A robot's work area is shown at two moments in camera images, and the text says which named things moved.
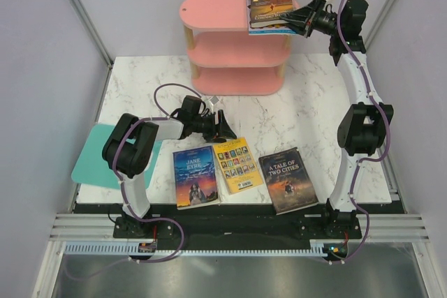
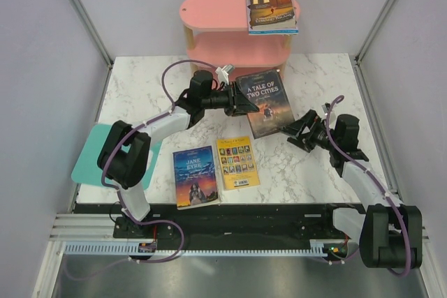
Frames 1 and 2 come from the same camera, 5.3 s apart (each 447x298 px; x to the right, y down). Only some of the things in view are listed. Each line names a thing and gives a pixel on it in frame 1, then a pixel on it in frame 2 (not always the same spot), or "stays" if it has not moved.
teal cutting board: (91, 169) stays
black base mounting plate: (236, 224) stays
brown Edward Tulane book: (269, 1) stays
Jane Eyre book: (195, 178) stays
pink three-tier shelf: (224, 59) stays
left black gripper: (218, 132) -> (238, 102)
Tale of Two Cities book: (288, 185) -> (267, 91)
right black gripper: (303, 20) -> (312, 121)
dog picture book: (285, 29) stays
